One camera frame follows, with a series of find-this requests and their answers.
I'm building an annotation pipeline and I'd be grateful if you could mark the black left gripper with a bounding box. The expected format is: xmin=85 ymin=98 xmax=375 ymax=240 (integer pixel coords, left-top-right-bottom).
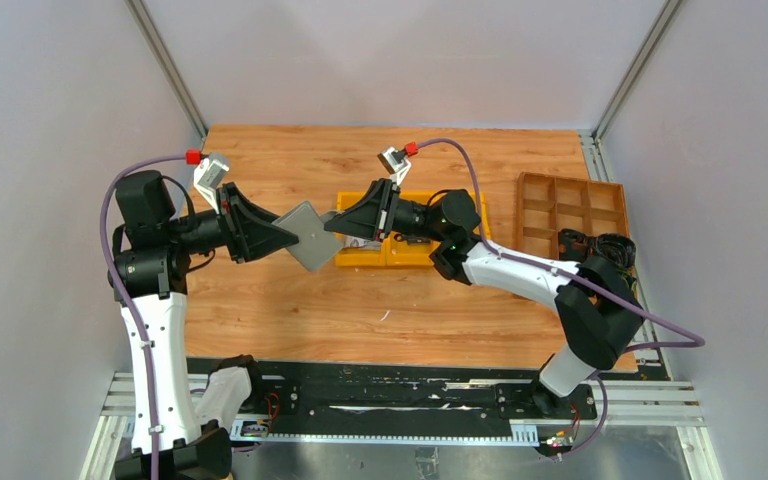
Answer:
xmin=167 ymin=184 xmax=299 ymax=264

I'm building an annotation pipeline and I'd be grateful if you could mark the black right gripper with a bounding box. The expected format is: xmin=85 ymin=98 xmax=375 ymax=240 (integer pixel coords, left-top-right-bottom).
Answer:
xmin=324 ymin=178 xmax=448 ymax=243

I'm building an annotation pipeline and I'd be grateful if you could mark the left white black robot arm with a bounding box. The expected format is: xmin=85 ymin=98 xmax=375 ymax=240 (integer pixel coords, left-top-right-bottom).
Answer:
xmin=102 ymin=170 xmax=299 ymax=479

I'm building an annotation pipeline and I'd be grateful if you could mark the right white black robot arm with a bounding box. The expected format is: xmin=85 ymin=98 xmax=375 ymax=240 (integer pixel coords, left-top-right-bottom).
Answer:
xmin=324 ymin=179 xmax=644 ymax=418

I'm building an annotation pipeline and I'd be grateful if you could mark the yellow plastic bin row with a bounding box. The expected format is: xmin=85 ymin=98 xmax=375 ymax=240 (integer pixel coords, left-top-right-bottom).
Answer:
xmin=334 ymin=190 xmax=493 ymax=269

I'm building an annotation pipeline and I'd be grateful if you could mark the wooden compartment tray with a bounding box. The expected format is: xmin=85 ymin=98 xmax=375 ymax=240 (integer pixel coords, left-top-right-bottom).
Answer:
xmin=514 ymin=172 xmax=631 ymax=259

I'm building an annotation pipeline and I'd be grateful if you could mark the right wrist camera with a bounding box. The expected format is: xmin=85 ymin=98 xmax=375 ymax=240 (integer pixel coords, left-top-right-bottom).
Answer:
xmin=378 ymin=147 xmax=412 ymax=186

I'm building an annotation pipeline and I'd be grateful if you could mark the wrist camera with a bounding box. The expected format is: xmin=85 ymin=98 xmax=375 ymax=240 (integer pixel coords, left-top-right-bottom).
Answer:
xmin=193 ymin=153 xmax=230 ymax=212
xmin=378 ymin=147 xmax=412 ymax=186

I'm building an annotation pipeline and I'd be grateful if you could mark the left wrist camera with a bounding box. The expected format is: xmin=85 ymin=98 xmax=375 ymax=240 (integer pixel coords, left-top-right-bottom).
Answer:
xmin=193 ymin=153 xmax=230 ymax=212

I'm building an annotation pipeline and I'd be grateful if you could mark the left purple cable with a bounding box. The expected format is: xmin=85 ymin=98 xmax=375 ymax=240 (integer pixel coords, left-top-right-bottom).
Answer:
xmin=98 ymin=149 xmax=201 ymax=480

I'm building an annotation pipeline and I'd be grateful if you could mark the purple cable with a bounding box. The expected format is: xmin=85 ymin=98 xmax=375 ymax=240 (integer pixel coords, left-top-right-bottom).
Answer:
xmin=402 ymin=137 xmax=707 ymax=458
xmin=98 ymin=149 xmax=201 ymax=480

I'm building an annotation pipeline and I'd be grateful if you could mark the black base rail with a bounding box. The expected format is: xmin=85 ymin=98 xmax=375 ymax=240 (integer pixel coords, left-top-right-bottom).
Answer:
xmin=240 ymin=360 xmax=600 ymax=437

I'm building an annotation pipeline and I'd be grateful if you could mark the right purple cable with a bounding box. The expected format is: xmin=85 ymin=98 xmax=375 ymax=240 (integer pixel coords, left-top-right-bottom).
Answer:
xmin=402 ymin=137 xmax=707 ymax=458

